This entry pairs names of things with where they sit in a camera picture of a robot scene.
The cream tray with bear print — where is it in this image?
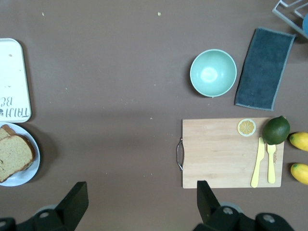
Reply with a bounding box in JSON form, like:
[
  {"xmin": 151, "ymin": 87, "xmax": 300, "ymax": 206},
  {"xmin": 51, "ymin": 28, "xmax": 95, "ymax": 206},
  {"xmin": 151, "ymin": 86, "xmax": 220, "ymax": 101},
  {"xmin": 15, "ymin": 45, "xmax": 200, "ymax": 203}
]
[{"xmin": 0, "ymin": 38, "xmax": 32, "ymax": 124}]

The wooden cutting board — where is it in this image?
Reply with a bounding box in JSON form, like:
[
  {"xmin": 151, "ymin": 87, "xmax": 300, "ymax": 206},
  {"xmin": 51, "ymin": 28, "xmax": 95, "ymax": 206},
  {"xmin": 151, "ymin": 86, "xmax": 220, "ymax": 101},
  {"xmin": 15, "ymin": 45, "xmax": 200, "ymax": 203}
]
[{"xmin": 176, "ymin": 117, "xmax": 285, "ymax": 189}]

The brown bread slice plain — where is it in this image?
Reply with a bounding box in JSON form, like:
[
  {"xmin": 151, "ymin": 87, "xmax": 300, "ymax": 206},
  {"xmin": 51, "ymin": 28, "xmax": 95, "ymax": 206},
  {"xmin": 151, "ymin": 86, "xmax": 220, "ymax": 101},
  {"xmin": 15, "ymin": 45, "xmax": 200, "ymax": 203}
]
[{"xmin": 0, "ymin": 134, "xmax": 36, "ymax": 183}]

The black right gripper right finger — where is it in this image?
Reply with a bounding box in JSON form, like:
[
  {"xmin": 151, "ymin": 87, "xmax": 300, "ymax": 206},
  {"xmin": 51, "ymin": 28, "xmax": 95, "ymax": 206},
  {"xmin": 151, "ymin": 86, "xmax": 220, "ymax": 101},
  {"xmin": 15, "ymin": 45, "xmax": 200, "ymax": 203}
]
[{"xmin": 193, "ymin": 180, "xmax": 243, "ymax": 231}]

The lemon slice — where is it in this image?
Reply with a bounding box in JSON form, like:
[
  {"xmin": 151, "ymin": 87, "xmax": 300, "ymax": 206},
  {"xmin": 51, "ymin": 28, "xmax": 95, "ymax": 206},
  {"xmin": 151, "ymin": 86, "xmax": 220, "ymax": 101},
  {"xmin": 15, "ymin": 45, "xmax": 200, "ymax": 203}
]
[{"xmin": 237, "ymin": 118, "xmax": 257, "ymax": 137}]

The grey metal wire rack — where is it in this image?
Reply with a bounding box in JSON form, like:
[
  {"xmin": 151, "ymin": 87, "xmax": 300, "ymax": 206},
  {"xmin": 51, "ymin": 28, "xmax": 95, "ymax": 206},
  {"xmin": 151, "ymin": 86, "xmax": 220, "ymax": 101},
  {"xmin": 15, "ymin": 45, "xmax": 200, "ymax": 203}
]
[{"xmin": 271, "ymin": 0, "xmax": 308, "ymax": 39}]

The yellow lemon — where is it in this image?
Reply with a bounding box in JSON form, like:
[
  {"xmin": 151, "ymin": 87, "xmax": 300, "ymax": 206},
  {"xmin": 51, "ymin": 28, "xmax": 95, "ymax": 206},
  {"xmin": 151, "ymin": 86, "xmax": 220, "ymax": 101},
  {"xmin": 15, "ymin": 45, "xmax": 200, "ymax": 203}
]
[
  {"xmin": 289, "ymin": 131, "xmax": 308, "ymax": 152},
  {"xmin": 290, "ymin": 163, "xmax": 308, "ymax": 185}
]

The yellow plastic fork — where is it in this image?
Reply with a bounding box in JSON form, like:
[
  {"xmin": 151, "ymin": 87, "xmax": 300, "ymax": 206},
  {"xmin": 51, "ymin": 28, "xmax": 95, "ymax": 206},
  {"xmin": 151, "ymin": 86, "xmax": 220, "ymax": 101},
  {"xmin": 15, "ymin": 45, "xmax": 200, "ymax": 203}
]
[{"xmin": 266, "ymin": 143, "xmax": 276, "ymax": 184}]

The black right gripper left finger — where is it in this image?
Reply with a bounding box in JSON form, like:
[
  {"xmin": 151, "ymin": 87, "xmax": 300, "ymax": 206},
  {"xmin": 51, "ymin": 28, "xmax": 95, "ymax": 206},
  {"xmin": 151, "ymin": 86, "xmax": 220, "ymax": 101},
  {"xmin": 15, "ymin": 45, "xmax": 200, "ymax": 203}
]
[{"xmin": 33, "ymin": 181, "xmax": 89, "ymax": 231}]

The yellow plastic knife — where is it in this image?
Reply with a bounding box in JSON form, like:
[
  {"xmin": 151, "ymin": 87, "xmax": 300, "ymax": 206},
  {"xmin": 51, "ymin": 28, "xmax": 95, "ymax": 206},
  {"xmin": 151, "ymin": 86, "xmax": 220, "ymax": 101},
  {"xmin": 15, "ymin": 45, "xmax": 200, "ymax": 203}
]
[{"xmin": 250, "ymin": 137, "xmax": 265, "ymax": 189}]

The mint green bowl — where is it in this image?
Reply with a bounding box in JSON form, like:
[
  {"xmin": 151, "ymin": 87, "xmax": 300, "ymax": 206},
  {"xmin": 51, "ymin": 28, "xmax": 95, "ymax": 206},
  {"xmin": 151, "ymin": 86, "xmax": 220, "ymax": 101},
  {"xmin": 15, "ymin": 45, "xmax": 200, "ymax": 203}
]
[{"xmin": 190, "ymin": 49, "xmax": 238, "ymax": 98}]

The dark grey cloth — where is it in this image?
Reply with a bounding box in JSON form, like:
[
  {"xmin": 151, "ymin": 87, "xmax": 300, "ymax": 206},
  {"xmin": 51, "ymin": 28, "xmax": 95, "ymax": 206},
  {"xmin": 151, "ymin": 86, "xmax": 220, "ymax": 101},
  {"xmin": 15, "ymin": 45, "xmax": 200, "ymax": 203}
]
[{"xmin": 234, "ymin": 26, "xmax": 296, "ymax": 112}]

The brown bread slice under egg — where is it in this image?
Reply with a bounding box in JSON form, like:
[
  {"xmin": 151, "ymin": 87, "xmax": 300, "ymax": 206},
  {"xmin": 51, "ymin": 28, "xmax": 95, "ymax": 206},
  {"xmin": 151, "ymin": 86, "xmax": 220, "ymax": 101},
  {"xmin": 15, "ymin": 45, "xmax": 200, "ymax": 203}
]
[{"xmin": 0, "ymin": 124, "xmax": 16, "ymax": 141}]

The dark green avocado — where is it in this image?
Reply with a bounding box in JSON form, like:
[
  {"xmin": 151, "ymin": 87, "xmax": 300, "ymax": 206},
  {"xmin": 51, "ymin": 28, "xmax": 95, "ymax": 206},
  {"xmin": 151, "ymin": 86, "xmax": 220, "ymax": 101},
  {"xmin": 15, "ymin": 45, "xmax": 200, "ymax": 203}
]
[{"xmin": 261, "ymin": 115, "xmax": 291, "ymax": 145}]

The pale round plate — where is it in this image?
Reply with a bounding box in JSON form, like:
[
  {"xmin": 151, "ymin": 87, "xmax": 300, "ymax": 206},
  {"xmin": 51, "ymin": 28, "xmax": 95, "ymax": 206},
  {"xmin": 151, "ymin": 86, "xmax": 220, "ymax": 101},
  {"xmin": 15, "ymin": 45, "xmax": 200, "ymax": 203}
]
[{"xmin": 0, "ymin": 122, "xmax": 41, "ymax": 187}]

